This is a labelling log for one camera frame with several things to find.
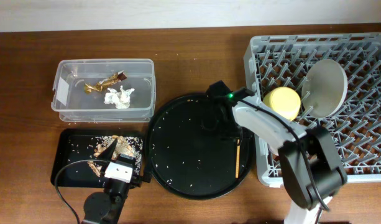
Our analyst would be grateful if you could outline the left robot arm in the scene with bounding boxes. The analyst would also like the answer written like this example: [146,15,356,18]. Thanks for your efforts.
[82,139,152,224]

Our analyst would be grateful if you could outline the gold snack wrapper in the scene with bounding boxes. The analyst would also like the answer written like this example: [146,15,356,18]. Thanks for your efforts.
[84,71,127,94]

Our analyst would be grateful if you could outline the white tissue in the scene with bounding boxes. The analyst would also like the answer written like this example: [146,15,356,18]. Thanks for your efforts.
[104,86,135,109]

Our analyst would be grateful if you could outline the yellow bowl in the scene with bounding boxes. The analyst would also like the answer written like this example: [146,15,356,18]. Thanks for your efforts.
[263,86,301,121]

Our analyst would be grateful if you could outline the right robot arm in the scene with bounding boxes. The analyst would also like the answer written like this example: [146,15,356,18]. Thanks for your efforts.
[203,81,347,223]

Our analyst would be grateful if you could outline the round black tray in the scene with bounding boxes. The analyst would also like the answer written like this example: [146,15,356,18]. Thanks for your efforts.
[144,93,255,200]

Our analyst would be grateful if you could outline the right wooden chopstick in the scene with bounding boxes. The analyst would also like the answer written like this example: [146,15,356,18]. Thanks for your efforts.
[235,139,241,179]

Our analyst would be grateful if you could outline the clear plastic bin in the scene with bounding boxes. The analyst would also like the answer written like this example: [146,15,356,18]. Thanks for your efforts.
[51,58,156,123]

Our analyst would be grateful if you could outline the black rectangular tray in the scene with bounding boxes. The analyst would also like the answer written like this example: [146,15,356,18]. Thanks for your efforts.
[50,129,144,188]

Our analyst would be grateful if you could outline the food scraps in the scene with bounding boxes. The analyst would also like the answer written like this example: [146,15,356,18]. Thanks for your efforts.
[91,135,143,175]

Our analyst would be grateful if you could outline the grey plate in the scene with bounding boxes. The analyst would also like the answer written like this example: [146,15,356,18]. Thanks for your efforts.
[301,59,348,118]

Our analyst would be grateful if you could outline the grey dishwasher rack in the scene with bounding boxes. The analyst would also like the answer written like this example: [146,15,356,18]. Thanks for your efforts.
[244,32,381,183]

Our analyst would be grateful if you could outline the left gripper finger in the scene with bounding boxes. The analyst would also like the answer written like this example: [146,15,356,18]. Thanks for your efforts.
[142,155,153,183]
[98,139,117,161]

